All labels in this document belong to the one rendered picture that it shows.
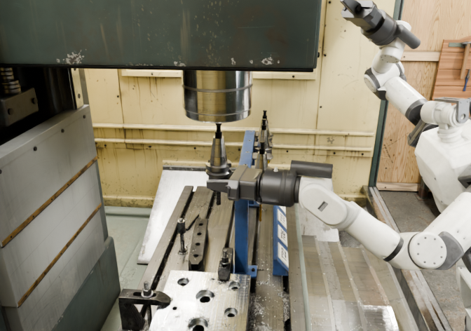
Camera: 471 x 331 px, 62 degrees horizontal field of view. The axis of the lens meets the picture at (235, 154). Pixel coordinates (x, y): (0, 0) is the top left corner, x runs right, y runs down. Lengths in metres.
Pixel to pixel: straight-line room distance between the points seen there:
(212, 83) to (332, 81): 1.18
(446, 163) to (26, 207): 1.06
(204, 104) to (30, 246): 0.54
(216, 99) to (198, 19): 0.17
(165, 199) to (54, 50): 1.28
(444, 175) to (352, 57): 0.89
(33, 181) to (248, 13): 0.62
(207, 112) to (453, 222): 0.60
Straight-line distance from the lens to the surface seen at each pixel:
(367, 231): 0.93
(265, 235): 1.48
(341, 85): 1.94
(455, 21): 3.71
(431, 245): 0.95
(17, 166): 0.98
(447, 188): 1.22
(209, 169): 0.94
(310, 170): 0.91
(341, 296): 1.48
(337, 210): 0.89
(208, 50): 0.76
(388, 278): 1.75
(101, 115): 2.14
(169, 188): 2.05
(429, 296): 1.52
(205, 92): 0.82
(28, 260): 1.07
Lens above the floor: 1.72
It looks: 22 degrees down
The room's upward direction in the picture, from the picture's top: straight up
